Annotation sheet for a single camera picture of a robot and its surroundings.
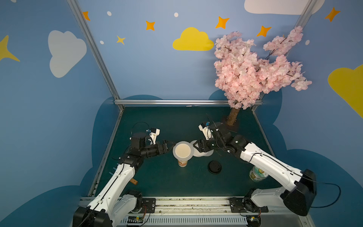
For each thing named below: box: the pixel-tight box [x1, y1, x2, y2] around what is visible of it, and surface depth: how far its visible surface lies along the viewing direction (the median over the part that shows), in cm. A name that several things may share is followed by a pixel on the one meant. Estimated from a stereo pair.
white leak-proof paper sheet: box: [172, 140, 194, 161], surface depth 79 cm
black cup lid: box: [207, 160, 222, 175], surface depth 90 cm
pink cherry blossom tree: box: [213, 26, 313, 126], surface depth 73 cm
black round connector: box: [246, 214, 262, 227], surface depth 73 cm
